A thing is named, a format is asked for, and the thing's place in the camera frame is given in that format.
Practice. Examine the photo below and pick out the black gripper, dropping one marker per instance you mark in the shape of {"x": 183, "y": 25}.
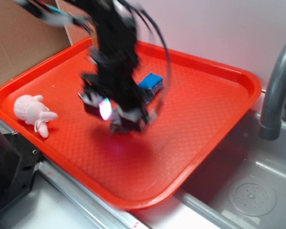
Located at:
{"x": 114, "y": 80}

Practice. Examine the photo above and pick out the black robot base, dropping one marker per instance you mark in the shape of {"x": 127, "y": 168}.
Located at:
{"x": 18, "y": 165}

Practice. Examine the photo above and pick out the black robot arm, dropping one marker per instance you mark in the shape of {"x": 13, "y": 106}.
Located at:
{"x": 109, "y": 30}

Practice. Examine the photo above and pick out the blue sponge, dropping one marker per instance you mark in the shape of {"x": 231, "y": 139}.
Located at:
{"x": 151, "y": 85}

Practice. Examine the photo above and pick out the red plastic tray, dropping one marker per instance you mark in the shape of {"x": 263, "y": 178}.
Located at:
{"x": 205, "y": 101}

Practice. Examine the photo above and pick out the pink plush toy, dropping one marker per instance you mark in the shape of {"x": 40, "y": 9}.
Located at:
{"x": 32, "y": 111}

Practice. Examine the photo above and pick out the grey toy sink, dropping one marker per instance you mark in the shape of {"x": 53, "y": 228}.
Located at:
{"x": 202, "y": 201}

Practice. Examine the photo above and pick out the brown cardboard panel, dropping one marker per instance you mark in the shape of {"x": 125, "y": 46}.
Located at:
{"x": 26, "y": 41}

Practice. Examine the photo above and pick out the grey faucet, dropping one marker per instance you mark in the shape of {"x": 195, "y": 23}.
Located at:
{"x": 274, "y": 104}

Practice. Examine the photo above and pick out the round sink drain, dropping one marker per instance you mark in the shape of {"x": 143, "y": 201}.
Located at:
{"x": 252, "y": 197}

